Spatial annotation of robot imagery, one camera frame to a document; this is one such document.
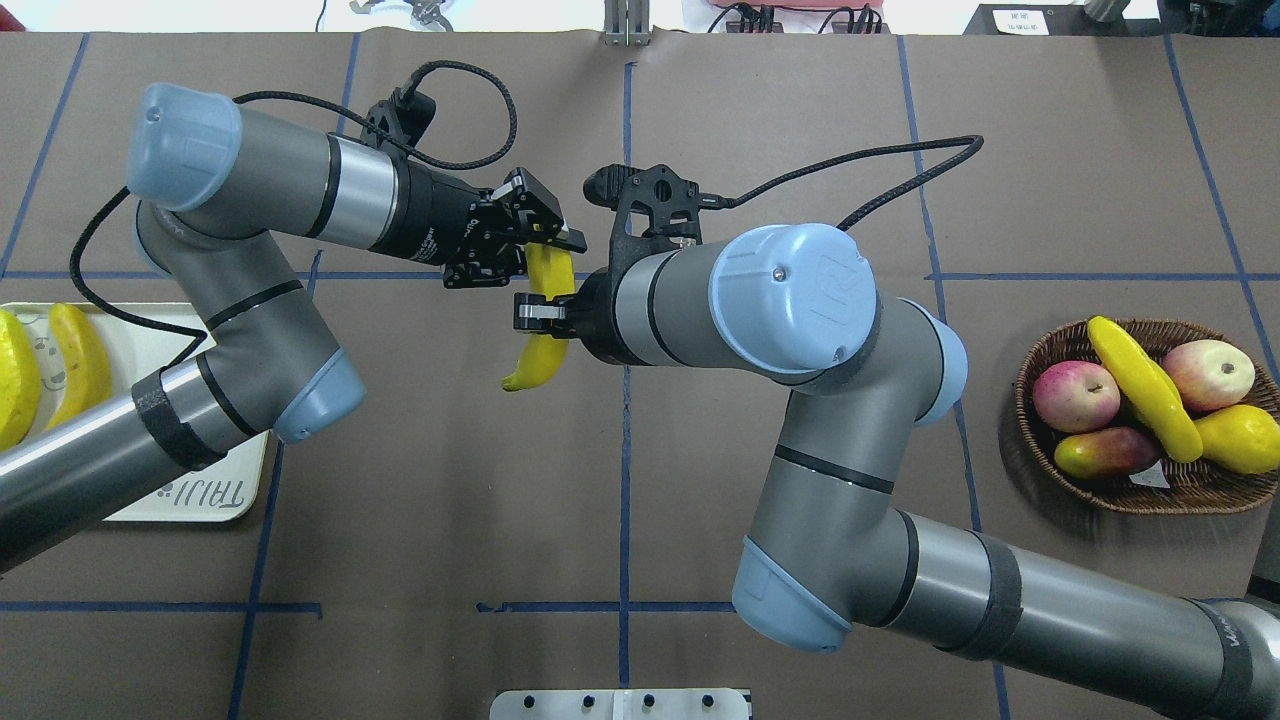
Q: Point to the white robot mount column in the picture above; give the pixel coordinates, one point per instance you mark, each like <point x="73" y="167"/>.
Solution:
<point x="623" y="703"/>

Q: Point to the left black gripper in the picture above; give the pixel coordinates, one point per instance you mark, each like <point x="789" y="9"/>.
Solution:
<point x="438" y="219"/>

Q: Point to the aluminium frame post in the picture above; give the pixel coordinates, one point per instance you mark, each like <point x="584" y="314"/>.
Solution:
<point x="627" y="23"/>

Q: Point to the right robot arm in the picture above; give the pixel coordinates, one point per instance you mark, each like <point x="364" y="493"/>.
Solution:
<point x="827" y="550"/>

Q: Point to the yellow pear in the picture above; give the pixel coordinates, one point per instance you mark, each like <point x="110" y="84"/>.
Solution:
<point x="1241" y="438"/>

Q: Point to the yellow banana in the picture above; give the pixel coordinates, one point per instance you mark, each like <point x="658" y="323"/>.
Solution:
<point x="550" y="271"/>
<point x="1149" y="389"/>
<point x="21" y="385"/>
<point x="86" y="363"/>

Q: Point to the pink plastic bin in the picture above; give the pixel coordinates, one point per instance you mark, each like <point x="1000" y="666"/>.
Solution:
<point x="816" y="6"/>

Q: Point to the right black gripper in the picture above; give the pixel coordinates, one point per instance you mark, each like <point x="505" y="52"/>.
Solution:
<point x="597" y="318"/>

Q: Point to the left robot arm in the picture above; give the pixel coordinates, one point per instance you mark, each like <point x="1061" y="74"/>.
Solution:
<point x="215" y="180"/>

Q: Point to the red green mango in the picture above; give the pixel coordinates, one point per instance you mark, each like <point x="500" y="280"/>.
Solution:
<point x="1107" y="453"/>

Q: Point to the brown wicker basket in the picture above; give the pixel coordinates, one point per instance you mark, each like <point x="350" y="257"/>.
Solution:
<point x="1168" y="487"/>

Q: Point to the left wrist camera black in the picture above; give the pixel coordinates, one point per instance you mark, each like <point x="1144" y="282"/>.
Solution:
<point x="402" y="118"/>

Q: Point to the black power adapter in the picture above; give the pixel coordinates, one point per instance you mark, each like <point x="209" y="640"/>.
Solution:
<point x="1034" y="20"/>

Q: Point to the white rectangular plate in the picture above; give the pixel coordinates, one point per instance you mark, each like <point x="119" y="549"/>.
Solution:
<point x="162" y="448"/>

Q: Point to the red apple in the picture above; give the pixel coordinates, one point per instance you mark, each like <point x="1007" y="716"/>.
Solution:
<point x="1076" y="396"/>
<point x="1209" y="374"/>

